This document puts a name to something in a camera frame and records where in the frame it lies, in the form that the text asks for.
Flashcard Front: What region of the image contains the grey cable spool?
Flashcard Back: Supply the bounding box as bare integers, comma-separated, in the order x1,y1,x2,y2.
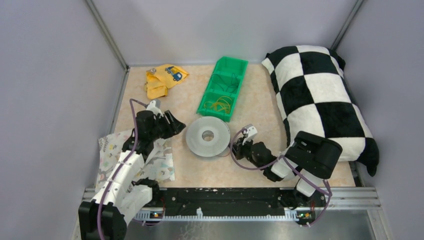
185,116,231,158

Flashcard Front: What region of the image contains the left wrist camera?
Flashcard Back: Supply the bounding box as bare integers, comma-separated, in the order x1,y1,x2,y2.
145,99,163,117

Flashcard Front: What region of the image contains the dark blue cable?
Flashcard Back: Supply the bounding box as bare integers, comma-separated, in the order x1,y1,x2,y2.
210,72,241,95

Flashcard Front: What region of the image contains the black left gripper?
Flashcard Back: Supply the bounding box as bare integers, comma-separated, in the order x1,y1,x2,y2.
149,109,186,141

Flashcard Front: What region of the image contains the yellow printed cloth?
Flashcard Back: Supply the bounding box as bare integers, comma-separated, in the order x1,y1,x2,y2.
144,64,189,100

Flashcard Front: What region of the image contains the yellow cable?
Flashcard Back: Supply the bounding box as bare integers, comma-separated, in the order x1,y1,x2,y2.
202,96,234,115

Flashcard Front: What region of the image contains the green compartment bin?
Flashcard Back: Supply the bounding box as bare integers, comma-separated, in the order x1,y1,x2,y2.
196,56,249,123

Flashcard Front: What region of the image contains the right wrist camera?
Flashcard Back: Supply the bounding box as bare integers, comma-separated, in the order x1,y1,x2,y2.
242,124,258,145

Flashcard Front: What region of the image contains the white animal print cloth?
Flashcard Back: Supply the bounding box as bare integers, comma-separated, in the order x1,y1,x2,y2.
95,130,175,192

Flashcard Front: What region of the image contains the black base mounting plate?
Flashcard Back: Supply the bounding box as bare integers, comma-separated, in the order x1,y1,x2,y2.
143,187,326,217

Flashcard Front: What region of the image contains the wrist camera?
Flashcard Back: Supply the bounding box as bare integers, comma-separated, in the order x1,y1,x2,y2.
242,124,258,145
145,99,163,117

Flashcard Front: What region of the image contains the black white checkered pillow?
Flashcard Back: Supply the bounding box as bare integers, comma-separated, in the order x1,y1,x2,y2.
262,45,380,176

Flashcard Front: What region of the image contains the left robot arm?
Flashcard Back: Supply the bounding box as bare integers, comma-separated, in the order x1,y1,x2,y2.
78,110,186,240

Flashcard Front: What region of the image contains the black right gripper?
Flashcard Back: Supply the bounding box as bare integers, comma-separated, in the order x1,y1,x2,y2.
228,134,265,170

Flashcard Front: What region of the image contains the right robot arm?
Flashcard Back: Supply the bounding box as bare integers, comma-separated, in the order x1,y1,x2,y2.
229,128,343,206

